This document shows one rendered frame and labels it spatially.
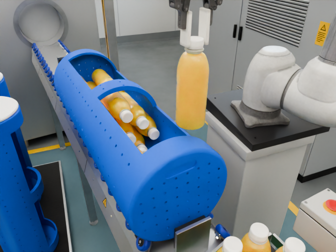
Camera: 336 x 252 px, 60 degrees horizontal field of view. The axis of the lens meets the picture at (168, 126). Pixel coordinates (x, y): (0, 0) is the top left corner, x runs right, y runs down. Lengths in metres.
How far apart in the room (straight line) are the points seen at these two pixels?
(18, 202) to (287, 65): 1.28
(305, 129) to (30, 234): 1.38
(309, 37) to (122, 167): 1.78
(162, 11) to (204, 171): 5.47
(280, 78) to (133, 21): 5.02
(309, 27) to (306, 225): 1.64
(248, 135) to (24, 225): 1.15
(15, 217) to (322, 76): 1.41
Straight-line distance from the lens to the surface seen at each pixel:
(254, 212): 1.37
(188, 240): 0.77
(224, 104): 1.26
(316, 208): 0.79
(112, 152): 0.76
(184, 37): 0.62
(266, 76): 1.08
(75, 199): 2.36
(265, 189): 1.30
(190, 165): 0.69
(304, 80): 1.04
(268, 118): 1.17
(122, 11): 5.85
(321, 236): 0.80
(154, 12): 6.02
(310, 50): 2.24
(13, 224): 1.64
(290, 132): 1.18
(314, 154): 2.46
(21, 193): 1.53
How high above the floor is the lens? 1.62
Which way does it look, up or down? 32 degrees down
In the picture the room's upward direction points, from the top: straight up
